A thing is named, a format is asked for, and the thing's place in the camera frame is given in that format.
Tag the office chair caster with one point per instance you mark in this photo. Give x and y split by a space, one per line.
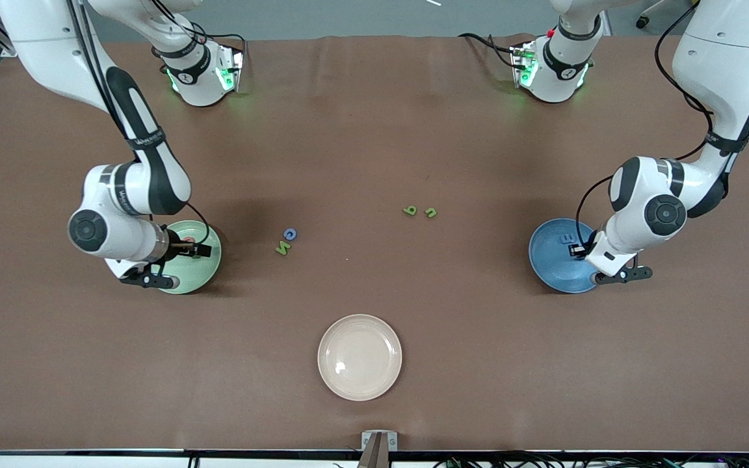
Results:
641 23

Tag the beige plate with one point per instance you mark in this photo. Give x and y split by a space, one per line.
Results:
359 357

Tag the brown table cover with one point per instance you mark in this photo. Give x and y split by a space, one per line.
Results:
348 162

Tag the light green plate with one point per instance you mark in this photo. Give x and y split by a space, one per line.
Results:
202 273

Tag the green capital letter N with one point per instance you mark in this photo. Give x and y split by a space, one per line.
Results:
283 247

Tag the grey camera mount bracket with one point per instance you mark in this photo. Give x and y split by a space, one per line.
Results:
379 442

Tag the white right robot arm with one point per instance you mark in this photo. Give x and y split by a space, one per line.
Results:
56 52

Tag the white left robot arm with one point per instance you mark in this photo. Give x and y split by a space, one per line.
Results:
719 58

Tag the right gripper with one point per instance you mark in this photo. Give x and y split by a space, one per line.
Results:
179 246

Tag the green lowercase letter a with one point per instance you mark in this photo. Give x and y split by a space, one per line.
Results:
407 210

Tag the blue capital letter G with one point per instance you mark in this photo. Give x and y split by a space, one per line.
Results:
286 234

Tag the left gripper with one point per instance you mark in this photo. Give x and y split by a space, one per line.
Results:
586 249

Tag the blue plate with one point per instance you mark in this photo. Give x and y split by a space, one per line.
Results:
550 260

